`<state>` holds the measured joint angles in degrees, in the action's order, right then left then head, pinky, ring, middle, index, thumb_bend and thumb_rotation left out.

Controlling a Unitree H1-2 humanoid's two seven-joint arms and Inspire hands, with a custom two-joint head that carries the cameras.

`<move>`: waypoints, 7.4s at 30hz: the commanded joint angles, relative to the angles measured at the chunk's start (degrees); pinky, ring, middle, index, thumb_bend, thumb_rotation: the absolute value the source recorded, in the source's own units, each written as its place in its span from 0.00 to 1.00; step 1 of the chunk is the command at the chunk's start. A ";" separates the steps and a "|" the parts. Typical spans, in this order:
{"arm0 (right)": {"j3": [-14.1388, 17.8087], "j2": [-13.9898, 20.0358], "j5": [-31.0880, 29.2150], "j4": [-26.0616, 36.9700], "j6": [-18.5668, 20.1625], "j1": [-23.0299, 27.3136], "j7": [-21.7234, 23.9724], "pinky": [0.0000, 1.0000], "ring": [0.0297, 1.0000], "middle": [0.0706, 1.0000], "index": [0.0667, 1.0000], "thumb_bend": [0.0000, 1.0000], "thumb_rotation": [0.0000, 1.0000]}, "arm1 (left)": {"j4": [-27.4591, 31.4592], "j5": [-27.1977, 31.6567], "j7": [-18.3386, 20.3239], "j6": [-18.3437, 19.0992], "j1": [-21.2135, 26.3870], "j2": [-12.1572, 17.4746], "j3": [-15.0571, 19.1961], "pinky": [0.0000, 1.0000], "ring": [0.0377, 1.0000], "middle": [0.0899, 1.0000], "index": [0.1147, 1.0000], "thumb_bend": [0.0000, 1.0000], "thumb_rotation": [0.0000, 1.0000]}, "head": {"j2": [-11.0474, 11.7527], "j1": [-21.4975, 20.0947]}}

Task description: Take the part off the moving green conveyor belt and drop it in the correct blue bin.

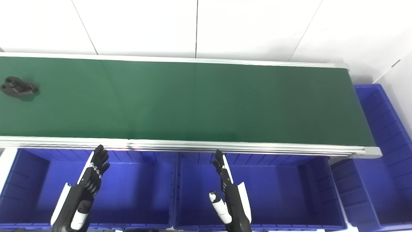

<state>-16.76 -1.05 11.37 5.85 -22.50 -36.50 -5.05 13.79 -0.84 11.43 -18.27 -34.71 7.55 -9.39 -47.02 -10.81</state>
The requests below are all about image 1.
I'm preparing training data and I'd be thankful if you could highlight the green conveyor belt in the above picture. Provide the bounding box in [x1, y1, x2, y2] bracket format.
[0, 56, 376, 146]
[0, 52, 383, 160]

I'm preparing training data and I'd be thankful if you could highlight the black plastic machine part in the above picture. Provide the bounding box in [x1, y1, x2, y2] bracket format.
[1, 76, 40, 97]

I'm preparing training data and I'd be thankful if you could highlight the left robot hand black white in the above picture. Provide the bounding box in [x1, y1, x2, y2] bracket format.
[51, 145, 110, 232]

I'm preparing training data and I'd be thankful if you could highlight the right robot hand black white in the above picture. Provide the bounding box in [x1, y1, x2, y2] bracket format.
[209, 149, 252, 232]

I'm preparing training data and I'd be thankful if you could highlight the blue plastic bin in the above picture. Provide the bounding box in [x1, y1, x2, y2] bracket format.
[331, 84, 412, 232]
[174, 151, 349, 231]
[0, 148, 178, 230]

